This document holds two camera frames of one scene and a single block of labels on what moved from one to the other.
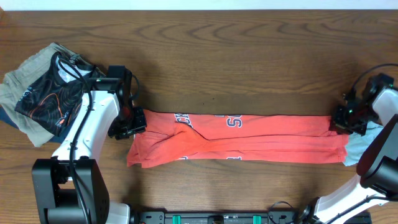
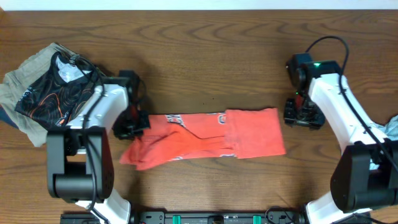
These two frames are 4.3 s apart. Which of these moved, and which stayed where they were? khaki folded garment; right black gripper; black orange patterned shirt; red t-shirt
Moved: right black gripper; red t-shirt
Stayed: khaki folded garment; black orange patterned shirt
